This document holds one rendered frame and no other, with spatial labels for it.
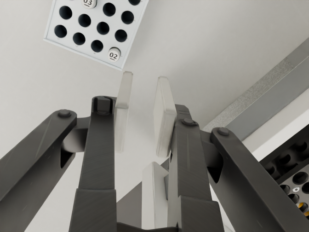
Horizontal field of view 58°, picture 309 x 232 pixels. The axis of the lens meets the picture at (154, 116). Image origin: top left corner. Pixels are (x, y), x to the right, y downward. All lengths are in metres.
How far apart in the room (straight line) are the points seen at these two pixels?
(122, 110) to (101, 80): 0.20
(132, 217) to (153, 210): 0.59
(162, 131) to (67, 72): 0.21
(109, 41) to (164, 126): 0.16
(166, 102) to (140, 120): 0.20
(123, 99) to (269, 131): 0.13
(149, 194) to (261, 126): 0.12
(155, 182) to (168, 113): 0.15
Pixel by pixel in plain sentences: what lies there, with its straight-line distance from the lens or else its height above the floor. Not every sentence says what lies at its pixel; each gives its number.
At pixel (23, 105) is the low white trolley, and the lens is 0.38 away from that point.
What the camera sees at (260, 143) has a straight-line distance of 0.24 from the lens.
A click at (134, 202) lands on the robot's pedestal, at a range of 0.89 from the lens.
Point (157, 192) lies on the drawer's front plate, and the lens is 0.28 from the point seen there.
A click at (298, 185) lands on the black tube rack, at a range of 0.27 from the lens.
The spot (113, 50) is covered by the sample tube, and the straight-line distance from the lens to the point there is 0.28.
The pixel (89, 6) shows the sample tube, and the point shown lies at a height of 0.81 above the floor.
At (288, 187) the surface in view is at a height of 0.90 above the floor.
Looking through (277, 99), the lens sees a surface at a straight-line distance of 0.27.
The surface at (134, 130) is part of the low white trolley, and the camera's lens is 0.37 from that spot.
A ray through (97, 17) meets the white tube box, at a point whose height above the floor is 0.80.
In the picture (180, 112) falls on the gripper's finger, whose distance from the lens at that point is 0.18.
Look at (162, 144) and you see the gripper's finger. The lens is 0.16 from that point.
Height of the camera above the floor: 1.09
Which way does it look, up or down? 65 degrees down
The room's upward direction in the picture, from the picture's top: 176 degrees clockwise
